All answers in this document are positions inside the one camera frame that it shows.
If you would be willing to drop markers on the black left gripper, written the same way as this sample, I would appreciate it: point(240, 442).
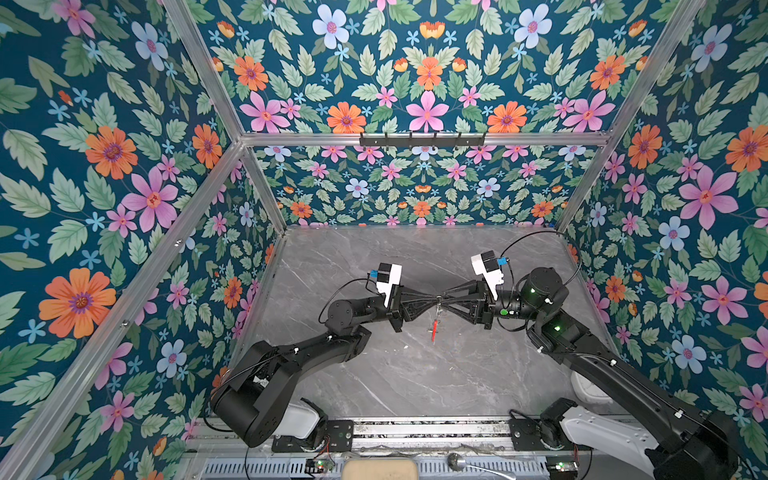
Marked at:
point(395, 311)

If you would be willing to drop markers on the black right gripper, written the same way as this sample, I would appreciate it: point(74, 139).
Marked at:
point(484, 304)

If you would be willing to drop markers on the metal keyring with red grip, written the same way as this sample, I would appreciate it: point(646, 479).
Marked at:
point(439, 312)

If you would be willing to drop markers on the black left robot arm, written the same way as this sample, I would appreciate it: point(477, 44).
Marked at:
point(254, 399)

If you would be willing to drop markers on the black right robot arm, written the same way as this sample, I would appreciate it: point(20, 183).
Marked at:
point(678, 440)

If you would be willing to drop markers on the white round object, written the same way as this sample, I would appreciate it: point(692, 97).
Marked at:
point(588, 392)

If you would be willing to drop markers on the round metal knob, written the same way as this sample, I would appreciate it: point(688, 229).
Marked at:
point(456, 462)

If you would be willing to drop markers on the black hook rack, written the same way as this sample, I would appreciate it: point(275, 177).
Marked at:
point(409, 140)

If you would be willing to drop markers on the beige pad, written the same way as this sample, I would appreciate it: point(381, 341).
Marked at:
point(380, 469)

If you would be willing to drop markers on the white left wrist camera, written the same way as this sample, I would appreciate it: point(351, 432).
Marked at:
point(386, 277)

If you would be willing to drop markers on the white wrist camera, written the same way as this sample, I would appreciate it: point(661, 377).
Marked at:
point(490, 267)
point(386, 277)

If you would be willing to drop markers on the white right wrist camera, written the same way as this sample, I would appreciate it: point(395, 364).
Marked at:
point(490, 267)

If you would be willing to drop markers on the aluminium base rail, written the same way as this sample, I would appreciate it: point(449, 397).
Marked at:
point(483, 435)

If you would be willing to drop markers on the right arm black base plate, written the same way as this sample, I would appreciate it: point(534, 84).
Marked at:
point(533, 434)

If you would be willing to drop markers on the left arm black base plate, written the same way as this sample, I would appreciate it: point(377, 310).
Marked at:
point(331, 435)

